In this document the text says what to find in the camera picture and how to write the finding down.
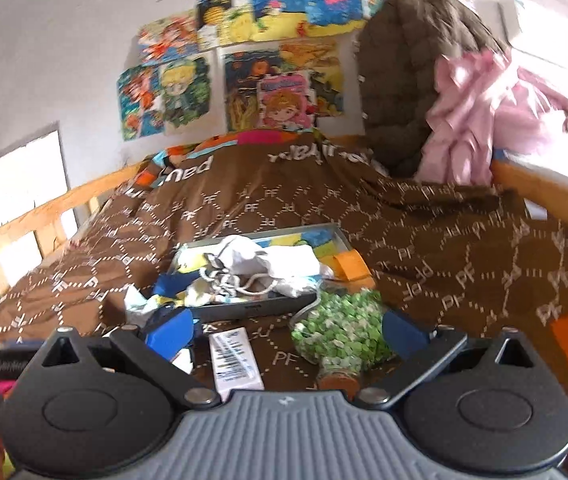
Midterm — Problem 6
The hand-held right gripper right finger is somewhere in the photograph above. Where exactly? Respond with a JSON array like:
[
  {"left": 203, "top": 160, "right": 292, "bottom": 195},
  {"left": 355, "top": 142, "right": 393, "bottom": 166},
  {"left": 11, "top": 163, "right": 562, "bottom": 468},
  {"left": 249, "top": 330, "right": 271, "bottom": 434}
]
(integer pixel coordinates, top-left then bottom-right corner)
[{"left": 354, "top": 309, "right": 539, "bottom": 406}]

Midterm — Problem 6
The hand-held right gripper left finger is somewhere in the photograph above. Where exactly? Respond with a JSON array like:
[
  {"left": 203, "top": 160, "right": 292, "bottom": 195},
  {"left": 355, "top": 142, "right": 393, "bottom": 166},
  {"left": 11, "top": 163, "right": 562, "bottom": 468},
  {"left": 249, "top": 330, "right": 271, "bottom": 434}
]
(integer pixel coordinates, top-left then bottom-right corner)
[{"left": 29, "top": 307, "right": 221, "bottom": 406}]

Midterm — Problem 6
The yellow and white cloth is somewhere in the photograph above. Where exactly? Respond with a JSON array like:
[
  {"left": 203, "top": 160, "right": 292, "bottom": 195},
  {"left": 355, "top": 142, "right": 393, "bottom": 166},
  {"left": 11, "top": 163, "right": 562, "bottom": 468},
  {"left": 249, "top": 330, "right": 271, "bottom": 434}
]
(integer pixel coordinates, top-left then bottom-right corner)
[{"left": 123, "top": 280, "right": 217, "bottom": 323}]

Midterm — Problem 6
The grey drawstring pouch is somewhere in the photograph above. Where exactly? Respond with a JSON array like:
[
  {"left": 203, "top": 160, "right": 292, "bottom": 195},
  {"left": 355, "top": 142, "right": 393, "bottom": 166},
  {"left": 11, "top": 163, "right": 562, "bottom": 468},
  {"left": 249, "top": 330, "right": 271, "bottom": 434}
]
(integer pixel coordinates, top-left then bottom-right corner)
[{"left": 198, "top": 262, "right": 279, "bottom": 303}]

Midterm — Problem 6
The grey tray with cartoon print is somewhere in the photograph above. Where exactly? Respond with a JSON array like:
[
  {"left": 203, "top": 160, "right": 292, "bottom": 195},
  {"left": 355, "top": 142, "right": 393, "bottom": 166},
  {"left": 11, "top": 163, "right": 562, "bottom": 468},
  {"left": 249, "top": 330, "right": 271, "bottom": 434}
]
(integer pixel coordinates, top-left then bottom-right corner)
[{"left": 164, "top": 222, "right": 362, "bottom": 322}]

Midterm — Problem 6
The white muslin cloth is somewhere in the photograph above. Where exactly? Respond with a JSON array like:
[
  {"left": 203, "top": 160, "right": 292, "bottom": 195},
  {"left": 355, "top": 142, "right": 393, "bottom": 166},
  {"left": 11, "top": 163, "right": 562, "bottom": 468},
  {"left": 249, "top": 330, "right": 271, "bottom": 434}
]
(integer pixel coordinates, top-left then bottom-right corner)
[{"left": 211, "top": 234, "right": 327, "bottom": 297}]

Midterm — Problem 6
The glass jar of green paper stars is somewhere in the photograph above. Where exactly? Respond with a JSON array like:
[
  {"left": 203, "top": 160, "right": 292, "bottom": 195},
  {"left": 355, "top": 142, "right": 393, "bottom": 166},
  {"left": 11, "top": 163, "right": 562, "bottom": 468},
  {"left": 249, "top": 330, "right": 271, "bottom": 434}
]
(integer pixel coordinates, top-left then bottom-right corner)
[{"left": 290, "top": 289, "right": 401, "bottom": 402}]

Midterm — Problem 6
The white box with barcode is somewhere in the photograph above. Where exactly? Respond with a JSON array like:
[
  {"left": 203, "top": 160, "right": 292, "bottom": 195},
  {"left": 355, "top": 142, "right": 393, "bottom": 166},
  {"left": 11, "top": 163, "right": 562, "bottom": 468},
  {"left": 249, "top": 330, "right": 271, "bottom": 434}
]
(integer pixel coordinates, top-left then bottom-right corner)
[{"left": 208, "top": 326, "right": 265, "bottom": 395}]

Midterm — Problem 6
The brown printed blanket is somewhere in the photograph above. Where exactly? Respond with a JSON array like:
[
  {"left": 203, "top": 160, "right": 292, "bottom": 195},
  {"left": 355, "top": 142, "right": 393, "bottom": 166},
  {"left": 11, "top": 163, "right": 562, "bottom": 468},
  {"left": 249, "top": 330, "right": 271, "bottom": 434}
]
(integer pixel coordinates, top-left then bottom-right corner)
[{"left": 0, "top": 130, "right": 568, "bottom": 396}]

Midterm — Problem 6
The pink garment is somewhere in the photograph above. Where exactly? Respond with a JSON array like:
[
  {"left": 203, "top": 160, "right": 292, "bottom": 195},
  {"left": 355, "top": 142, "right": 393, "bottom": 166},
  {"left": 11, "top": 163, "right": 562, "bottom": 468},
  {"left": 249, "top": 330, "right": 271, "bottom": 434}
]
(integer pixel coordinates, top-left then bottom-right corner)
[{"left": 416, "top": 50, "right": 568, "bottom": 188}]

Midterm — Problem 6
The orange-haired figure cartoon poster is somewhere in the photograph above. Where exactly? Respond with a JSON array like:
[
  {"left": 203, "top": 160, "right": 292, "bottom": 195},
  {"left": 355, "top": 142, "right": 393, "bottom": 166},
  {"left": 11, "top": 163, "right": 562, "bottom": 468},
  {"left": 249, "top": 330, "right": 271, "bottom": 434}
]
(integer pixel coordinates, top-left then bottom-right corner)
[{"left": 115, "top": 66, "right": 165, "bottom": 142}]

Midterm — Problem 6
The blond figure cartoon poster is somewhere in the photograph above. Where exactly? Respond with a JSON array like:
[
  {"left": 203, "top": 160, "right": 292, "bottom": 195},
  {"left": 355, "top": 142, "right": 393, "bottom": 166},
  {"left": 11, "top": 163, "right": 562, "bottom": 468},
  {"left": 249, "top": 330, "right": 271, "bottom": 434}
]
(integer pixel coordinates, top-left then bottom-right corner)
[{"left": 158, "top": 56, "right": 213, "bottom": 129}]

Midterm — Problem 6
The brown quilted jacket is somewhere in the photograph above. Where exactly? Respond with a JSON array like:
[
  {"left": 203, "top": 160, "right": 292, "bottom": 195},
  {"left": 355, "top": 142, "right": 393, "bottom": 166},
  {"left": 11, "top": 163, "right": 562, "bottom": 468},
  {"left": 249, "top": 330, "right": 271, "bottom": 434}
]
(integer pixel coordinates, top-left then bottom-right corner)
[{"left": 354, "top": 0, "right": 509, "bottom": 178}]

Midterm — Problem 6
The orange and yellow drawing poster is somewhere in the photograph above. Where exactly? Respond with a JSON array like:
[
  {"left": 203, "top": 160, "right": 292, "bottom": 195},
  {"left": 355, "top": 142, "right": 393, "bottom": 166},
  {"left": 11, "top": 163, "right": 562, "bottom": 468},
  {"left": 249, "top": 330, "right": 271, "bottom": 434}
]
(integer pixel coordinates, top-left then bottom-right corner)
[{"left": 223, "top": 40, "right": 345, "bottom": 132}]

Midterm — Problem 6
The pink-bordered cartoon poster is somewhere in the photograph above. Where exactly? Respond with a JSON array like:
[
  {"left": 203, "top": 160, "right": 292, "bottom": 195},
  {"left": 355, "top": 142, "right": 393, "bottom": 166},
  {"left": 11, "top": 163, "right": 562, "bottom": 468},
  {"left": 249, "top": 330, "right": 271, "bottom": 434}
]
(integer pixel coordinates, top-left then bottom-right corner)
[{"left": 258, "top": 72, "right": 317, "bottom": 129}]

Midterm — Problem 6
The blue sea drawing poster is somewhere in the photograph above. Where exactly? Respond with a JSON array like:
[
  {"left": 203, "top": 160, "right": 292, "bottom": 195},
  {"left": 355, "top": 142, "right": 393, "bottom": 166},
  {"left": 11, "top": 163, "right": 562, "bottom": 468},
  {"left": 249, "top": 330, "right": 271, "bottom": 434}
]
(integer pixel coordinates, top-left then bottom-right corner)
[{"left": 246, "top": 0, "right": 367, "bottom": 43}]

